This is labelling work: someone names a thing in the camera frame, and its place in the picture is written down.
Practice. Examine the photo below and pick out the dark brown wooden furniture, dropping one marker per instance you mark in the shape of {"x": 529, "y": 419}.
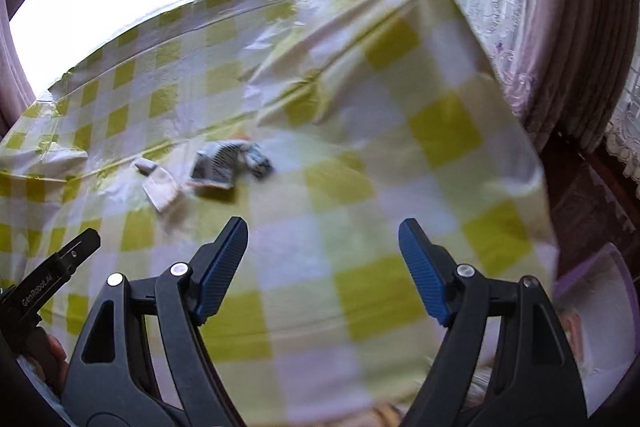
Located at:
{"x": 575, "y": 207}

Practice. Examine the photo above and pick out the person's left hand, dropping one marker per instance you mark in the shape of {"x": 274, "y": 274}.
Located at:
{"x": 50, "y": 352}

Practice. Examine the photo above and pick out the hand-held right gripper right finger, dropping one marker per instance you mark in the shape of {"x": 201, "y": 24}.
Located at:
{"x": 422, "y": 267}

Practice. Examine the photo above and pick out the striped blue white snack packet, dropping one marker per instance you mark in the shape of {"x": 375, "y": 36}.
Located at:
{"x": 215, "y": 167}

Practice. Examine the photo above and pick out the yellow checked tablecloth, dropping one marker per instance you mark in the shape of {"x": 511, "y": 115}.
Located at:
{"x": 350, "y": 157}

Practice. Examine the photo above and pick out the white bar snack packet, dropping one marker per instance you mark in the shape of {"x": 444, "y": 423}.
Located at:
{"x": 162, "y": 189}

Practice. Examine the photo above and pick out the lavender plastic basket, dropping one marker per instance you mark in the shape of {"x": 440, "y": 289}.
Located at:
{"x": 600, "y": 277}

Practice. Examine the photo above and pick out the pink drape curtain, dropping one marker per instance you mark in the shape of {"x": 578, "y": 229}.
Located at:
{"x": 565, "y": 57}
{"x": 12, "y": 72}

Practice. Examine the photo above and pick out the tiny white snack packet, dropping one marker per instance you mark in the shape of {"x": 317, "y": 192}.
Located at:
{"x": 145, "y": 165}

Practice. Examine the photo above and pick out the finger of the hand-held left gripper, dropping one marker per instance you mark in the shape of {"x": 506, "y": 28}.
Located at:
{"x": 45, "y": 284}

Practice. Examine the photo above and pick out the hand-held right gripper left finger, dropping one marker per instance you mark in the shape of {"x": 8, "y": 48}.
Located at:
{"x": 225, "y": 267}

